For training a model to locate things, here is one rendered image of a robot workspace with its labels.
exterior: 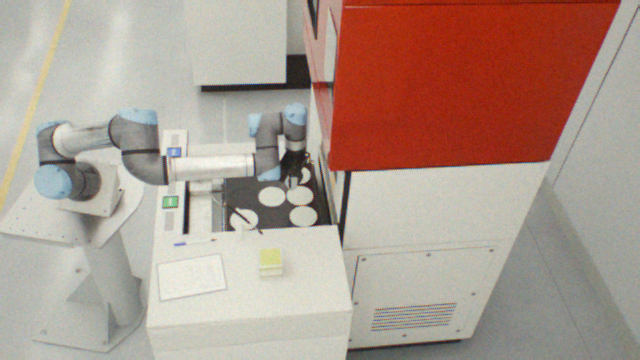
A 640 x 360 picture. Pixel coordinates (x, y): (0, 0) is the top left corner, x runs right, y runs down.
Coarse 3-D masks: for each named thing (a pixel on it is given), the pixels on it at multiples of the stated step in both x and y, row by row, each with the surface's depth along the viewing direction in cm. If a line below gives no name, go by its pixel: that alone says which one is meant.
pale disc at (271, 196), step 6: (264, 192) 223; (270, 192) 224; (276, 192) 224; (282, 192) 224; (264, 198) 221; (270, 198) 221; (276, 198) 222; (282, 198) 222; (264, 204) 219; (270, 204) 219; (276, 204) 219
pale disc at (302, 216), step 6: (294, 210) 218; (300, 210) 218; (306, 210) 218; (312, 210) 218; (294, 216) 216; (300, 216) 216; (306, 216) 216; (312, 216) 216; (294, 222) 214; (300, 222) 214; (306, 222) 214; (312, 222) 214
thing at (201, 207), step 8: (192, 200) 221; (200, 200) 221; (208, 200) 222; (192, 208) 218; (200, 208) 219; (208, 208) 219; (192, 216) 216; (200, 216) 216; (208, 216) 216; (192, 224) 213; (200, 224) 213; (208, 224) 214; (192, 232) 211; (200, 232) 211; (208, 232) 211
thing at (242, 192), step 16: (256, 176) 229; (240, 192) 223; (256, 192) 223; (240, 208) 217; (256, 208) 218; (272, 208) 218; (288, 208) 218; (272, 224) 213; (288, 224) 213; (320, 224) 214
